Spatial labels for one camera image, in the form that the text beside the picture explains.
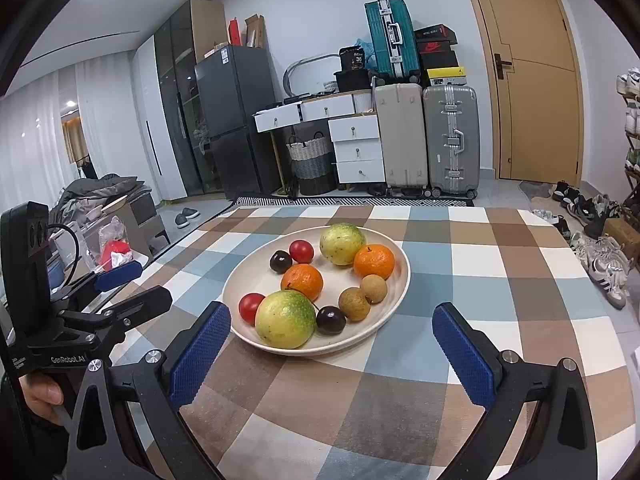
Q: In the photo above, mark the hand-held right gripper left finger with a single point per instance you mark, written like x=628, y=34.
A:
x=200, y=355

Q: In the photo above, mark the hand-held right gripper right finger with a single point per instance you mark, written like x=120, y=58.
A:
x=462, y=355

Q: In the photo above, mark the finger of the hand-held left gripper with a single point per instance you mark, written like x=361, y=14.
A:
x=117, y=272
x=145, y=302

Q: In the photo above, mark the small red tomato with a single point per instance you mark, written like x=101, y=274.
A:
x=250, y=307

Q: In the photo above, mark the cream round plate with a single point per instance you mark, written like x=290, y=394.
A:
x=250, y=272

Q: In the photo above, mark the brown longan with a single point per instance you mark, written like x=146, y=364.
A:
x=354, y=303
x=373, y=289

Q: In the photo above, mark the dark purple plum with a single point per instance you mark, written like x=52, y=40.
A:
x=330, y=320
x=281, y=261

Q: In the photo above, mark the orange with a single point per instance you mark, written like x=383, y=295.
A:
x=301, y=281

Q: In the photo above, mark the person's left hand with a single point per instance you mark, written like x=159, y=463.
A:
x=42, y=395

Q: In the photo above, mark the clear plastic bag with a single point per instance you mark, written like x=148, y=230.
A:
x=115, y=250

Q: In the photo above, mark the grey slipper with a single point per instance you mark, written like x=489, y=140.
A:
x=191, y=212
x=181, y=220

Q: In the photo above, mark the pile of grey clothes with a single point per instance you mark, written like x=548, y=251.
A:
x=95, y=190

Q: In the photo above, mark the tangerine with stem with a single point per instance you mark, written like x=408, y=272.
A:
x=374, y=261

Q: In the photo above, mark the white wardrobe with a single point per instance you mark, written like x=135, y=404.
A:
x=150, y=120

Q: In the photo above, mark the white curtain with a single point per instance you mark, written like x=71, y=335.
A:
x=40, y=125

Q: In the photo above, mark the scattered pile of shoes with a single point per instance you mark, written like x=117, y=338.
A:
x=595, y=255

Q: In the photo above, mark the grey floor mat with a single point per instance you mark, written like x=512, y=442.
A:
x=535, y=190

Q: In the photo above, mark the dark glass cabinet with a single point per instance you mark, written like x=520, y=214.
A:
x=172, y=100

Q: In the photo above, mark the dark grey refrigerator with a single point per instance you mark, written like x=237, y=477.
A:
x=235, y=120

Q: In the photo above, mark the brown cardboard box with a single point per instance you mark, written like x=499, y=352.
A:
x=622, y=234

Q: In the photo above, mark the woven laundry basket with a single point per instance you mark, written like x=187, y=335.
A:
x=310, y=165

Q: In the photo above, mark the silver suitcase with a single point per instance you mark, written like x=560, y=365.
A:
x=451, y=140

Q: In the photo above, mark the beige suitcase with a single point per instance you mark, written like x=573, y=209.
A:
x=402, y=135

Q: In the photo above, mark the white drawer desk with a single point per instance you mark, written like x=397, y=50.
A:
x=355, y=130

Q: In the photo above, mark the red carton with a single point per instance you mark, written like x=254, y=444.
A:
x=233, y=32

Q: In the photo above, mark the white ribbed container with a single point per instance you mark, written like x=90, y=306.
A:
x=363, y=101

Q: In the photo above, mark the yellow and black shoe box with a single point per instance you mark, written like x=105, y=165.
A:
x=447, y=76

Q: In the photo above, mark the wooden door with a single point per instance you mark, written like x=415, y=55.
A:
x=525, y=70

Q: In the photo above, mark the plain black shoe box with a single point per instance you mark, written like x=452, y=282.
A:
x=440, y=61

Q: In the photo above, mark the black storage box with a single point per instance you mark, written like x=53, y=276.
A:
x=352, y=80

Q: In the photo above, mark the rows of racked sneakers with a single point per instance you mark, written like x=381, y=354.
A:
x=632, y=110

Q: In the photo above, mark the red and black shoe box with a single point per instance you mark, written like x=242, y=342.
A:
x=436, y=47

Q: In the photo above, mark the black printed bag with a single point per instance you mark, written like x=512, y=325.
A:
x=354, y=59

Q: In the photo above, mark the blue plastic bag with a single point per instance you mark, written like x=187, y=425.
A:
x=366, y=47

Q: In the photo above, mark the teal suitcase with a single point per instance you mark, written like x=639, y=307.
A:
x=392, y=37

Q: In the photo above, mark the oval metal frame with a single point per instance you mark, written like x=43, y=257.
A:
x=290, y=72

